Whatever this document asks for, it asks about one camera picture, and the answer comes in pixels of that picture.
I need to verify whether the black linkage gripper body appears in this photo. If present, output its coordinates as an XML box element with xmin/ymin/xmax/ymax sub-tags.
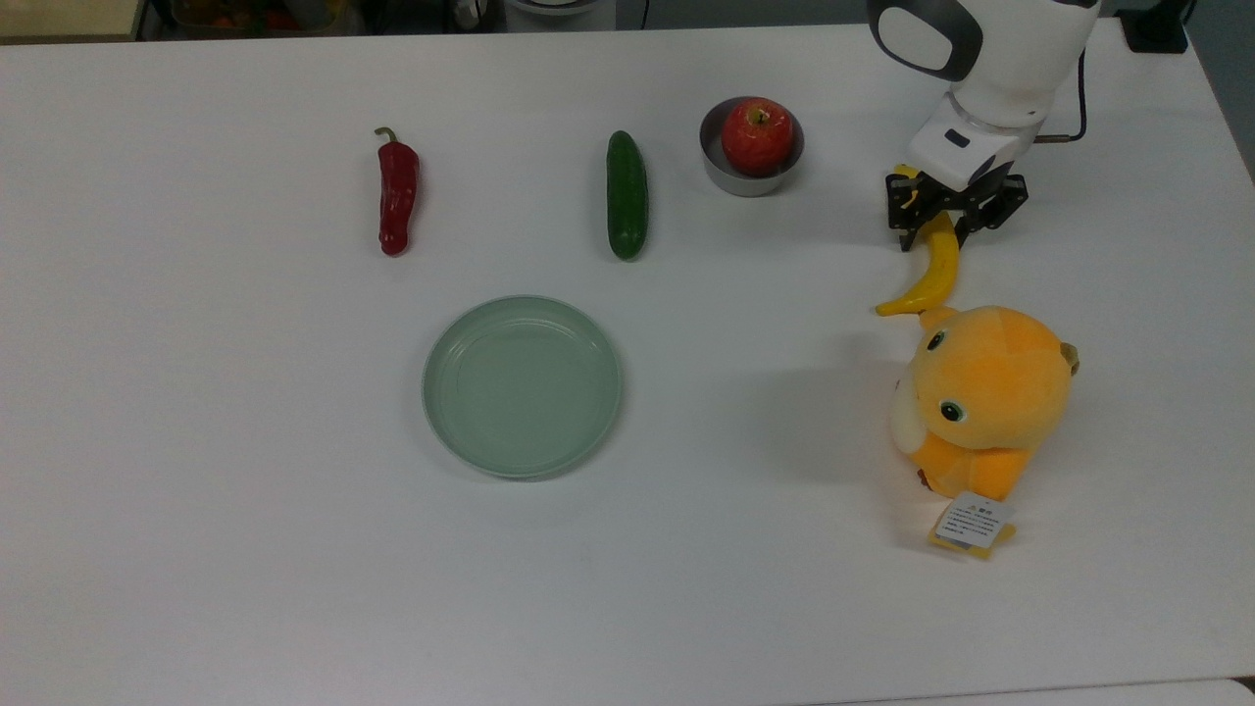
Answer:
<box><xmin>886</xmin><ymin>171</ymin><xmax>1030</xmax><ymax>232</ymax></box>

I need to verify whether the yellow banana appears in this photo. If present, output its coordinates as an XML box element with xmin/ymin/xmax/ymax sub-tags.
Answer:
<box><xmin>875</xmin><ymin>165</ymin><xmax>961</xmax><ymax>318</ymax></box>

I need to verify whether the pale green plastic plate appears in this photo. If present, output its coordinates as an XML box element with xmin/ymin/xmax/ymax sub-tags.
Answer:
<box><xmin>422</xmin><ymin>295</ymin><xmax>625</xmax><ymax>480</ymax></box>

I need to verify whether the orange plush toy with tag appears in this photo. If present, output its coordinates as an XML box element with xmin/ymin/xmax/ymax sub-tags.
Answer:
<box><xmin>887</xmin><ymin>304</ymin><xmax>1081</xmax><ymax>562</ymax></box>

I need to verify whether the red apple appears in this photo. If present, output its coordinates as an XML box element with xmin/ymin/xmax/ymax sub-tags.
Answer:
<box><xmin>722</xmin><ymin>98</ymin><xmax>796</xmax><ymax>177</ymax></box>

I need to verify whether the small metal bowl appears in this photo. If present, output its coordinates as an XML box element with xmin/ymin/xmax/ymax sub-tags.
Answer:
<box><xmin>699</xmin><ymin>96</ymin><xmax>806</xmax><ymax>198</ymax></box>

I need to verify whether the dark green cucumber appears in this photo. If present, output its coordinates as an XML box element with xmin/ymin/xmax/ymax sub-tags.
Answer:
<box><xmin>605</xmin><ymin>129</ymin><xmax>650</xmax><ymax>261</ymax></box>

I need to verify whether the red chili pepper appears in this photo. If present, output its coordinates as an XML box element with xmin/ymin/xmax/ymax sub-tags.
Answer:
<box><xmin>374</xmin><ymin>126</ymin><xmax>422</xmax><ymax>258</ymax></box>

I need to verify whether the clear bin with items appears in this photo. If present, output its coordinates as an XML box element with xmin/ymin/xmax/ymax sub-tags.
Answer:
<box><xmin>169</xmin><ymin>0</ymin><xmax>366</xmax><ymax>37</ymax></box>

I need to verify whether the black cable with metal connector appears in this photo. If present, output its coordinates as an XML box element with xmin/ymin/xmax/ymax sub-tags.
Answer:
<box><xmin>1034</xmin><ymin>49</ymin><xmax>1091</xmax><ymax>145</ymax></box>

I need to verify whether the black camera pole clamp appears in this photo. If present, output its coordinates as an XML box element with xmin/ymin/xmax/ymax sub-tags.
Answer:
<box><xmin>1116</xmin><ymin>0</ymin><xmax>1193</xmax><ymax>55</ymax></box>

